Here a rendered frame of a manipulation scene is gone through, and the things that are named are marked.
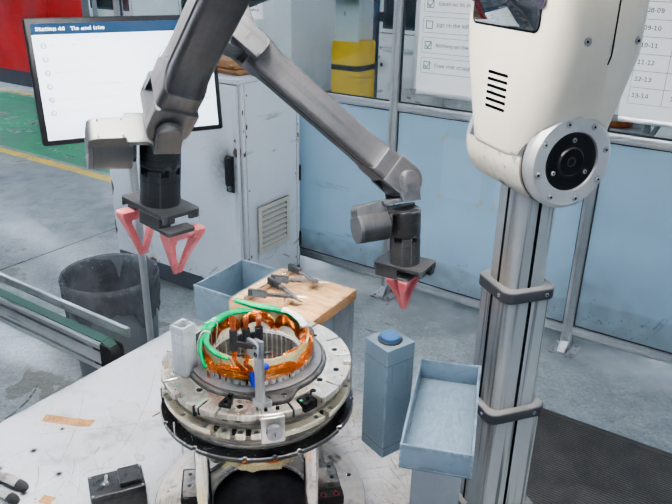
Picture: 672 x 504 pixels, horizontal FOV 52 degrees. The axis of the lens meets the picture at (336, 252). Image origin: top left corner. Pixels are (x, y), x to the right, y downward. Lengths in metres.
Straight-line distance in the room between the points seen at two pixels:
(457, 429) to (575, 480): 1.60
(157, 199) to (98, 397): 0.81
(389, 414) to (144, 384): 0.62
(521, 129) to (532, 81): 0.08
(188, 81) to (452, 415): 0.69
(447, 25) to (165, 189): 2.44
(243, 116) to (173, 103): 2.46
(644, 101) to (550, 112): 1.95
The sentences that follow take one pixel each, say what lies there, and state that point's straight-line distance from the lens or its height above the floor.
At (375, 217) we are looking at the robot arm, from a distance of 1.22.
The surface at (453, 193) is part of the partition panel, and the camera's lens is 3.45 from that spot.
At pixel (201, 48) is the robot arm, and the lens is 0.84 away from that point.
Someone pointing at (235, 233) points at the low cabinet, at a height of 0.43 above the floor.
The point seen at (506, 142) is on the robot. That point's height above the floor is 1.45.
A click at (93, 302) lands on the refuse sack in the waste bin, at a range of 2.74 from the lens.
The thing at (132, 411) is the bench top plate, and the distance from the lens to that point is 1.65.
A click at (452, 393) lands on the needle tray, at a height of 1.02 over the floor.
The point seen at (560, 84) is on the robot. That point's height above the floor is 1.56.
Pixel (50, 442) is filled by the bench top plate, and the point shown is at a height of 0.78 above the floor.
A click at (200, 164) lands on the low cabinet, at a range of 3.56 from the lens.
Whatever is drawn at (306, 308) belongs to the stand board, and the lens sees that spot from 1.41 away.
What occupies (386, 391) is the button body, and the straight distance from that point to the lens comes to 1.38.
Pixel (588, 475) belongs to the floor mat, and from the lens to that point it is 2.78.
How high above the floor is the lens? 1.73
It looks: 23 degrees down
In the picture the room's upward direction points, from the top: 1 degrees clockwise
